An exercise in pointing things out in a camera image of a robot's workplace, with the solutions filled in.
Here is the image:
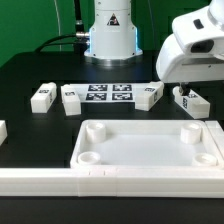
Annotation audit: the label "fiducial marker sheet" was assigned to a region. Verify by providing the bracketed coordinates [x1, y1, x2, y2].
[72, 83, 147, 103]

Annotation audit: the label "black cables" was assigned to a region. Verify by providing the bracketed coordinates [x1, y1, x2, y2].
[34, 0, 91, 54]

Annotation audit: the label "white left fence block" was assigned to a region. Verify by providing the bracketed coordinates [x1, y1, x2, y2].
[0, 120, 7, 146]

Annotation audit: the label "white desk top tray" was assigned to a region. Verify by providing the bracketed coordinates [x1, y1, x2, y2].
[70, 120, 224, 168]

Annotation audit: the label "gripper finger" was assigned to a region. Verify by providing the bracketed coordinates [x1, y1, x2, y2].
[179, 84, 189, 96]

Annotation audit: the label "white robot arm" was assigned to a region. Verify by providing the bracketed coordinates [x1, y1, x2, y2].
[85, 0, 224, 83]

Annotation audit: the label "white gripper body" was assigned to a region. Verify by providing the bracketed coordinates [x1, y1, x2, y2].
[156, 7, 224, 83]

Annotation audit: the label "white right fence block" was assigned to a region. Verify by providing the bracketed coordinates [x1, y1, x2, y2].
[206, 121, 224, 157]

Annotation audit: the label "white fence block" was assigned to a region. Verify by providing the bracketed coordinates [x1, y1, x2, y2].
[206, 121, 224, 157]
[0, 120, 7, 146]

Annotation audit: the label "white front fence bar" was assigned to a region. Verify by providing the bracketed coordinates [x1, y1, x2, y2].
[0, 168, 224, 198]

